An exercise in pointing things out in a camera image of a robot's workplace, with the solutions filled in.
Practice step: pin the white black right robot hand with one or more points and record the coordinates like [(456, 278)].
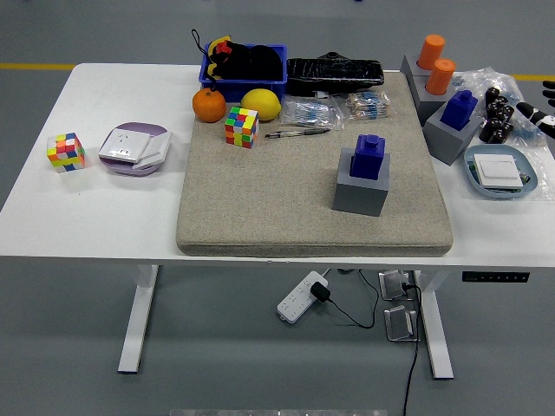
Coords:
[(539, 116)]

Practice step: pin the black wrapped flat device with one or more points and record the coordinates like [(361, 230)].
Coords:
[(334, 76)]

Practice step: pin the grey-brown mat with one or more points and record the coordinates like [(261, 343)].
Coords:
[(260, 195)]

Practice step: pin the white table leg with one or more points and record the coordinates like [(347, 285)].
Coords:
[(136, 320), (435, 329)]

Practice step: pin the light-blue tray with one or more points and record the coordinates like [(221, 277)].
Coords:
[(531, 184)]

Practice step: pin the colourful puzzle cube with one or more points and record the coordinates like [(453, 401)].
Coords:
[(241, 128), (66, 152)]

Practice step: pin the white wall socket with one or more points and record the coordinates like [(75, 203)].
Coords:
[(123, 145)]

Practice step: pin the purple tray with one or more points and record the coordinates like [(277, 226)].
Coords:
[(143, 127)]

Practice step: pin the orange cylinder seal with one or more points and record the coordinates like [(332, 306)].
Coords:
[(440, 78), (430, 52)]

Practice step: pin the black fabric pouch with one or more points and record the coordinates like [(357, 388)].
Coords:
[(256, 63)]

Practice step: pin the clear plastic bag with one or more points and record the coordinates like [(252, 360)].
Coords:
[(485, 80)]

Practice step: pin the black silver pen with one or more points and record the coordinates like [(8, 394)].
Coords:
[(299, 132)]

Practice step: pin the orange tangerine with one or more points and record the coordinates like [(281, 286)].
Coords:
[(209, 106)]

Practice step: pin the bag of blue resistors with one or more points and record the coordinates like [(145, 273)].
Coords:
[(310, 113)]

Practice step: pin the white power strip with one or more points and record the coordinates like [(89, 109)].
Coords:
[(295, 301)]

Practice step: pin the bag of brown resistors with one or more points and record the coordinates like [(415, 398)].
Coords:
[(368, 106)]

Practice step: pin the metal bracket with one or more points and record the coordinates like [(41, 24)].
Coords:
[(394, 285), (399, 323)]

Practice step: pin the blue seal stamp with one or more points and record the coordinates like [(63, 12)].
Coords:
[(459, 110), (367, 158)]

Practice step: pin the black table control panel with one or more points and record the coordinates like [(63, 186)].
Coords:
[(494, 277)]

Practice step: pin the white switch panel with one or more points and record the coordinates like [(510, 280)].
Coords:
[(496, 171), (158, 147)]

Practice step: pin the black capacitors cluster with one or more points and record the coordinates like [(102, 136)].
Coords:
[(498, 117)]

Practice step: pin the blue plastic bin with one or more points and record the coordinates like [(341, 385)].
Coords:
[(234, 86)]

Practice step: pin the grey seal holder block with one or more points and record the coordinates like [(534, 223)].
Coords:
[(357, 199), (422, 102), (407, 67), (442, 143)]

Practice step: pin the yellow lemon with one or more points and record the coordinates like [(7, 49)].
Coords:
[(261, 105)]

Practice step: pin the black plug adapter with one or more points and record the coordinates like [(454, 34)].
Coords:
[(320, 291)]

